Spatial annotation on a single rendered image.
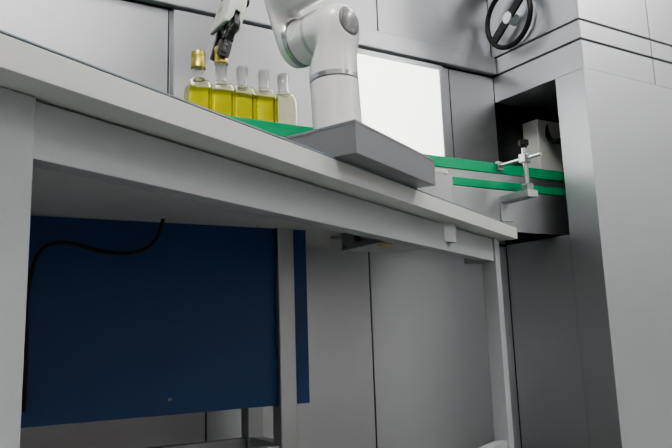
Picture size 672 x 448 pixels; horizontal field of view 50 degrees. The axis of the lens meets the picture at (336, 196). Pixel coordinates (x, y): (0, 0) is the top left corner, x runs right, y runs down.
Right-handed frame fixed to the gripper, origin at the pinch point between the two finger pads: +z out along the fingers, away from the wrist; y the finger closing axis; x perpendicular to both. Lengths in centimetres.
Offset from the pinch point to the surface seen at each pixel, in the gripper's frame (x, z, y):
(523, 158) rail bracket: 89, -1, 16
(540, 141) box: 118, -24, -8
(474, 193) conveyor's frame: 81, 11, 6
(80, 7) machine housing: -32.4, -3.2, -15.3
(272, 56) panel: 18.2, -11.8, -12.2
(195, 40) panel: -3.7, -6.5, -12.3
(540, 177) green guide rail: 108, -4, 4
